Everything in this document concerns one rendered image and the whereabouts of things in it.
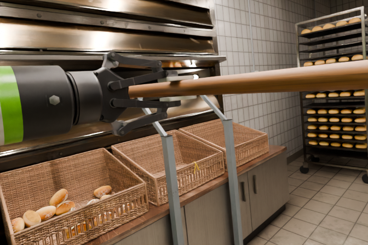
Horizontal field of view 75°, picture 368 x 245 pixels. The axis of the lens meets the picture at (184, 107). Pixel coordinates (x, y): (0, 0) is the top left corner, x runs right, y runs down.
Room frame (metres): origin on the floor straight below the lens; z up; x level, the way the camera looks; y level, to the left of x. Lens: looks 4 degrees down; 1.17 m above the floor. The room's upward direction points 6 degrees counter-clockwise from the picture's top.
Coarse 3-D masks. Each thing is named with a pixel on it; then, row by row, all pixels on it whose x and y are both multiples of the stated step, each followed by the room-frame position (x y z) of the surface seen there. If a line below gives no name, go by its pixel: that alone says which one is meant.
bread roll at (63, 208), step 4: (60, 204) 1.21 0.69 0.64; (64, 204) 1.21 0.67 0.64; (68, 204) 1.22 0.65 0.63; (72, 204) 1.23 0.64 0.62; (56, 208) 1.19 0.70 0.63; (60, 208) 1.19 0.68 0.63; (64, 208) 1.20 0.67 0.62; (68, 208) 1.21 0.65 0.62; (56, 212) 1.18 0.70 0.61; (60, 212) 1.18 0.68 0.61; (64, 212) 1.19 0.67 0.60
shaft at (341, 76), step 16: (336, 64) 0.26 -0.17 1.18; (352, 64) 0.25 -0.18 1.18; (192, 80) 0.43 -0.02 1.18; (208, 80) 0.39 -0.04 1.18; (224, 80) 0.37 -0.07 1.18; (240, 80) 0.35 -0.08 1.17; (256, 80) 0.33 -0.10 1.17; (272, 80) 0.31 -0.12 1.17; (288, 80) 0.29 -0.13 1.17; (304, 80) 0.28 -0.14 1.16; (320, 80) 0.27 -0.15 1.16; (336, 80) 0.26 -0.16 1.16; (352, 80) 0.25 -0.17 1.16; (144, 96) 0.54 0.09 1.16; (160, 96) 0.50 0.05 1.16
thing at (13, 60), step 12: (0, 60) 1.11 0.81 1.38; (12, 60) 1.14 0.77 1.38; (24, 60) 1.17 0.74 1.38; (36, 60) 1.21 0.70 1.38; (48, 60) 1.24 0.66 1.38; (60, 60) 1.28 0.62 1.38; (72, 60) 1.32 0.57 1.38; (84, 60) 1.36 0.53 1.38; (96, 60) 1.41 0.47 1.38; (168, 60) 1.76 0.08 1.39; (180, 60) 1.84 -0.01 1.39; (192, 60) 1.92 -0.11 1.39; (204, 60) 2.02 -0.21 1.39; (216, 60) 2.12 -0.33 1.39
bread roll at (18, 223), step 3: (15, 219) 1.07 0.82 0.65; (18, 219) 1.07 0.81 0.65; (21, 219) 1.07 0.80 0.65; (12, 222) 1.05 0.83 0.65; (15, 222) 1.05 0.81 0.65; (18, 222) 1.05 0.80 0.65; (21, 222) 1.05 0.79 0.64; (24, 222) 1.07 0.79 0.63; (12, 225) 1.03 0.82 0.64; (15, 225) 1.03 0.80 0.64; (18, 225) 1.04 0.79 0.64; (21, 225) 1.04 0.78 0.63; (24, 225) 1.06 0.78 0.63; (15, 228) 1.03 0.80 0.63; (18, 228) 1.03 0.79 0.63; (21, 228) 1.04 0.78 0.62; (15, 231) 1.03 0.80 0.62; (18, 231) 1.03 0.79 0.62
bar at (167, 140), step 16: (144, 112) 1.27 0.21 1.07; (160, 128) 1.19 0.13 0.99; (224, 128) 1.47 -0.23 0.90; (176, 176) 1.15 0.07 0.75; (176, 192) 1.15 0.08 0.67; (176, 208) 1.14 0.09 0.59; (176, 224) 1.13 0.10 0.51; (240, 224) 1.47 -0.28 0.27; (176, 240) 1.13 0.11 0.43; (240, 240) 1.46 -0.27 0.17
